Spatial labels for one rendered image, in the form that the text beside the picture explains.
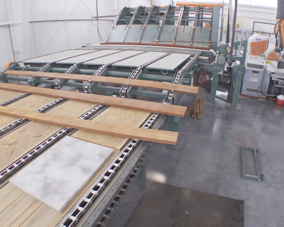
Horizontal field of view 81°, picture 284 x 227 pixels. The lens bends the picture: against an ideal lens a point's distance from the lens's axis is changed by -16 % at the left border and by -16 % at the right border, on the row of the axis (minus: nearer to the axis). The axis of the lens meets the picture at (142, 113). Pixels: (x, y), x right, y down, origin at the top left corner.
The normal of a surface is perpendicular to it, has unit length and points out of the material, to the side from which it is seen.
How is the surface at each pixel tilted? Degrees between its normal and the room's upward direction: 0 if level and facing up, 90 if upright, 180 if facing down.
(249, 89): 90
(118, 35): 47
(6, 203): 0
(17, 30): 90
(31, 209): 0
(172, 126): 90
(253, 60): 90
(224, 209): 0
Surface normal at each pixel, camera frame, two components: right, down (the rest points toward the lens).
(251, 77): -0.37, 0.40
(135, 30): -0.27, -0.33
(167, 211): 0.00, -0.90
